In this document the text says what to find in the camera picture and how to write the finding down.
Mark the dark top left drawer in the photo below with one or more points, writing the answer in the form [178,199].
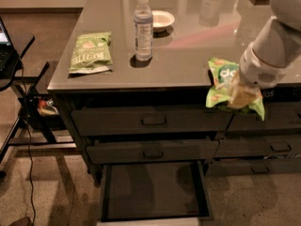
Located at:
[132,120]

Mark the dark bottom right drawer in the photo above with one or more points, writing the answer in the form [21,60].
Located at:
[252,167]

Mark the dark drawer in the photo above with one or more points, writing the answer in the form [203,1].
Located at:
[278,116]
[236,147]
[148,151]
[132,120]
[252,167]

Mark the colourful items on shelf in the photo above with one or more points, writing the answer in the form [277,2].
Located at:
[47,108]

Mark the green rice chip bag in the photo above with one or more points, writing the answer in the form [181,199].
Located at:
[222,72]

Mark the black laptop stand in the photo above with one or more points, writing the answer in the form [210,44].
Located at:
[30,128]

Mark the clear plastic water bottle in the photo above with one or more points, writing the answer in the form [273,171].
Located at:
[143,30]

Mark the black laptop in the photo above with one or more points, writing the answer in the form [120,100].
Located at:
[10,61]

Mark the green kettle chip bag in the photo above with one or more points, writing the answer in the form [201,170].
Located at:
[91,54]

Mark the white bowl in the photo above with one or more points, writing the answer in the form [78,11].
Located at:
[162,20]

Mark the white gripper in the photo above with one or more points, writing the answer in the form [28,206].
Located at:
[258,69]

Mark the dark middle left drawer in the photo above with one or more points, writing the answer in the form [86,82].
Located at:
[148,151]

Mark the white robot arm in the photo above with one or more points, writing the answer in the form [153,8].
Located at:
[266,60]

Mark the dark middle right drawer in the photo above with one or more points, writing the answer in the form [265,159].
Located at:
[236,147]

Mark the dark top right drawer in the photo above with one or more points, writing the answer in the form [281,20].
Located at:
[278,116]

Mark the open bottom drawer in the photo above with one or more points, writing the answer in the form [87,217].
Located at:
[154,194]

